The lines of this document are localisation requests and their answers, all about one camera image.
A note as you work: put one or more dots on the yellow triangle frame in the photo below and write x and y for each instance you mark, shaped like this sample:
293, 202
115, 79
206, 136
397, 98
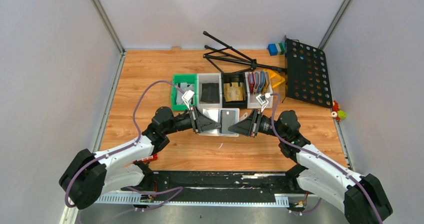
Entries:
275, 78

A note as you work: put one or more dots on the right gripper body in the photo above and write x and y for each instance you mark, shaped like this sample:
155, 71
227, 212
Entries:
255, 124

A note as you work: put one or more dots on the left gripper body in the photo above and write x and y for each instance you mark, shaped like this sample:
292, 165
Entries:
195, 122

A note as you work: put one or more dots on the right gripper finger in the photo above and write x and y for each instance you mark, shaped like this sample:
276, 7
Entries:
253, 117
244, 127

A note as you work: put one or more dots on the red green toy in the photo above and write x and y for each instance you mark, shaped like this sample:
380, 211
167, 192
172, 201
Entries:
337, 113

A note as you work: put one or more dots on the red card holder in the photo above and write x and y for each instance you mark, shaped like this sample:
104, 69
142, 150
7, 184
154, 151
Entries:
251, 81

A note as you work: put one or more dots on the gold cards stack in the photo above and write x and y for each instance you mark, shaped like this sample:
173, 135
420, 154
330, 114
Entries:
234, 91

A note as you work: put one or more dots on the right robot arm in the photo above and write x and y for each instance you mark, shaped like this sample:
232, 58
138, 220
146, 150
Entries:
361, 198

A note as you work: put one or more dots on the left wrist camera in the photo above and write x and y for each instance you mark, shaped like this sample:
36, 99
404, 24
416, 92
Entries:
188, 98

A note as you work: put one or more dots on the black music stand desk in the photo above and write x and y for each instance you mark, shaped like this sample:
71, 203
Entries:
307, 77

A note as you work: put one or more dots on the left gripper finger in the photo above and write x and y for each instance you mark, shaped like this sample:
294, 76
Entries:
206, 115
207, 125

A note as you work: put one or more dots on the white bin with card holders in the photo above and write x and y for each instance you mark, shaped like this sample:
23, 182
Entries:
251, 100

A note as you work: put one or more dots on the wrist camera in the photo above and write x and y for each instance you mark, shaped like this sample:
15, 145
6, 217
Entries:
265, 101
188, 98

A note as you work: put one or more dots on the green bin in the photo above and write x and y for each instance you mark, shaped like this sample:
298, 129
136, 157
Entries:
179, 78

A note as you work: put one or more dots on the dark grey credit card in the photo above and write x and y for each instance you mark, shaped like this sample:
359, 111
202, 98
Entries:
228, 118

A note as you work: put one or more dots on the black cards stack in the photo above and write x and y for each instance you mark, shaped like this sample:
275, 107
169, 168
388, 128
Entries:
210, 93

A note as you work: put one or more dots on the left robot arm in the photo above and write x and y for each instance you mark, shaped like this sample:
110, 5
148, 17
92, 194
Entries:
91, 174

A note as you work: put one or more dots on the white bin with black cards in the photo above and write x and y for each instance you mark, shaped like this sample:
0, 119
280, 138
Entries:
209, 78

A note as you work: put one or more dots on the black tripod legs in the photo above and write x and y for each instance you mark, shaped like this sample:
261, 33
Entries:
232, 55

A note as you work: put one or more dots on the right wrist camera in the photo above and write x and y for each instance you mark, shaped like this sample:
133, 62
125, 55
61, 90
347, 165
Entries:
265, 101

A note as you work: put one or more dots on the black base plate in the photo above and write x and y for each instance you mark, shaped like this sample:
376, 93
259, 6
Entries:
249, 186

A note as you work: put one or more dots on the white slotted cable duct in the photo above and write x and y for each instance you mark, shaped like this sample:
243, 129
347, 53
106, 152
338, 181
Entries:
140, 199

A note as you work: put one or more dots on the blue green toy block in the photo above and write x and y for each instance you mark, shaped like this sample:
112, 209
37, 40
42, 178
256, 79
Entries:
276, 49

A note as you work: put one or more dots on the blue card holder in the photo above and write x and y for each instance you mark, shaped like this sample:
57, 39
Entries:
262, 79

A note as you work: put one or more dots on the white cards stack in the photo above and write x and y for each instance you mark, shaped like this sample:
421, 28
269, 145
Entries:
184, 87

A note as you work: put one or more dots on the red toy block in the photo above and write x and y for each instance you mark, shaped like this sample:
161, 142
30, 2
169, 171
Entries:
147, 160

